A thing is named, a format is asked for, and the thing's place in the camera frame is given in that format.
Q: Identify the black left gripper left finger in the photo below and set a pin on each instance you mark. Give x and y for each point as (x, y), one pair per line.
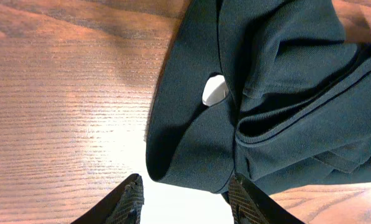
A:
(123, 205)

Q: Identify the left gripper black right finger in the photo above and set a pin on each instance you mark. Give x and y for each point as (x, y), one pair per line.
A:
(250, 205)

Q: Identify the black t-shirt with logo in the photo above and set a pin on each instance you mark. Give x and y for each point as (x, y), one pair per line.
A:
(267, 89)

